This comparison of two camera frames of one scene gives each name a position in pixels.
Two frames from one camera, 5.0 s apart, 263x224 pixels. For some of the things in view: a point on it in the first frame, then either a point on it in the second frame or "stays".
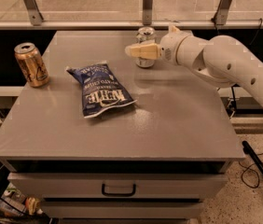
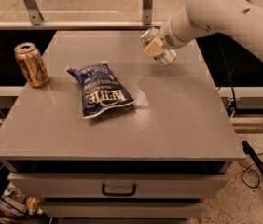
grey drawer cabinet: [152, 162] stays
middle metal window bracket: [147, 4] stays
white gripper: [168, 46] → [168, 35]
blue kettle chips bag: [101, 90] stays
